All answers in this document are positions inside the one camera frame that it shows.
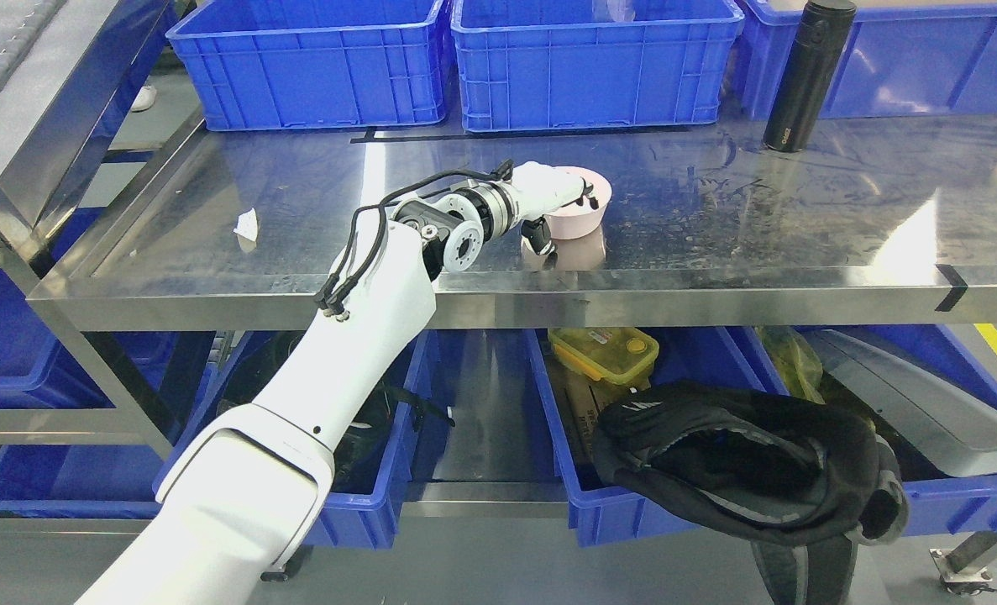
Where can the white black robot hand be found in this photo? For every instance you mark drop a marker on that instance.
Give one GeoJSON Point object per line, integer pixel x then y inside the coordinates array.
{"type": "Point", "coordinates": [536, 190]}

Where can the pink bowl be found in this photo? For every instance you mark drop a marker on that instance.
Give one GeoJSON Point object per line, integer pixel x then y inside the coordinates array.
{"type": "Point", "coordinates": [576, 220]}

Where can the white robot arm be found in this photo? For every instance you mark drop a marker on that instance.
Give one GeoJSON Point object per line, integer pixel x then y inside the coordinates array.
{"type": "Point", "coordinates": [250, 486]}

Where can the blue crate top middle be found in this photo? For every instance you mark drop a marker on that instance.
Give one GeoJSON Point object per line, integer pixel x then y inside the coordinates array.
{"type": "Point", "coordinates": [566, 65]}

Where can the blue crate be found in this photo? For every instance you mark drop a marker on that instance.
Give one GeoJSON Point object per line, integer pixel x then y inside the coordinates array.
{"type": "Point", "coordinates": [566, 65]}
{"type": "Point", "coordinates": [903, 58]}
{"type": "Point", "coordinates": [274, 65]}

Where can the blue bin lower middle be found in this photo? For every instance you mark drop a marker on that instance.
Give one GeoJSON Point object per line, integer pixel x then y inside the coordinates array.
{"type": "Point", "coordinates": [601, 514]}

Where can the blue bin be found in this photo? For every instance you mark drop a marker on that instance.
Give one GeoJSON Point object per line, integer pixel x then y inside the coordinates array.
{"type": "Point", "coordinates": [937, 407]}
{"type": "Point", "coordinates": [368, 520]}
{"type": "Point", "coordinates": [601, 514]}

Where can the steel shelf rack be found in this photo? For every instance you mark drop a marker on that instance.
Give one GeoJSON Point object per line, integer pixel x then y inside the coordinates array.
{"type": "Point", "coordinates": [878, 221]}

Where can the yellow lunch box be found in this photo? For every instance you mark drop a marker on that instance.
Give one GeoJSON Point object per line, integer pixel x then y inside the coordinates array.
{"type": "Point", "coordinates": [622, 356]}

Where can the crumpled white paper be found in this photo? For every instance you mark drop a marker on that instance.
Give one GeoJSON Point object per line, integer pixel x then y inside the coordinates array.
{"type": "Point", "coordinates": [247, 226]}

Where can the blue crate top left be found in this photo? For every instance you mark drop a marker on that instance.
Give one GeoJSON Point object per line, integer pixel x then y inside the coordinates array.
{"type": "Point", "coordinates": [274, 65]}

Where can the black thermos bottle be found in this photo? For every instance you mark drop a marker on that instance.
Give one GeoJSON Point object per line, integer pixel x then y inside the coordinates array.
{"type": "Point", "coordinates": [812, 63]}

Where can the blue bin lower left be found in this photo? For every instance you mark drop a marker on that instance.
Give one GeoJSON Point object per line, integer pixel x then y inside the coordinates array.
{"type": "Point", "coordinates": [368, 520]}

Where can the blue crate top right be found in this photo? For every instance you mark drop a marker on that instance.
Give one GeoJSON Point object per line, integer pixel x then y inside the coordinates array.
{"type": "Point", "coordinates": [903, 58]}

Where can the black backpack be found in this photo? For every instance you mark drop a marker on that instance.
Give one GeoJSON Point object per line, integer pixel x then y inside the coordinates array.
{"type": "Point", "coordinates": [804, 483]}

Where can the blue bin lower right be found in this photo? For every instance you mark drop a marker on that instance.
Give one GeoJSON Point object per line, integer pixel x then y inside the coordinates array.
{"type": "Point", "coordinates": [937, 407]}

